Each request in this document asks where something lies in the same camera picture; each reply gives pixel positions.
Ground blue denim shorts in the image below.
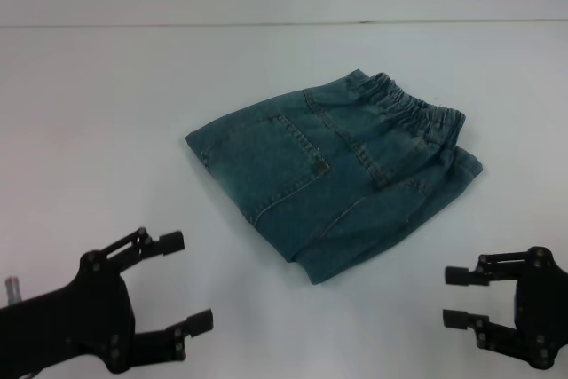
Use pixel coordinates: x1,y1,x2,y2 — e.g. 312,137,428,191
185,68,485,287

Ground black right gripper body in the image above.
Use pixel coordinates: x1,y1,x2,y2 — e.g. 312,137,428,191
512,246,568,369

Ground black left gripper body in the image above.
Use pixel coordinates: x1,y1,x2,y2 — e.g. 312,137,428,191
0,249,137,379

